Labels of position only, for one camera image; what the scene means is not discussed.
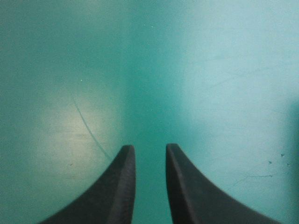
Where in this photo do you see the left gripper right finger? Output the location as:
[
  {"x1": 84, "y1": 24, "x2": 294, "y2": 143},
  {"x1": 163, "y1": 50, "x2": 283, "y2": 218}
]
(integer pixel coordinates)
[{"x1": 165, "y1": 143, "x2": 282, "y2": 224}]

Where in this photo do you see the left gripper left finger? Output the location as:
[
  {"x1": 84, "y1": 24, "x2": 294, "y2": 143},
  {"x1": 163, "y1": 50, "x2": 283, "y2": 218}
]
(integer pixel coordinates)
[{"x1": 37, "y1": 145, "x2": 136, "y2": 224}]

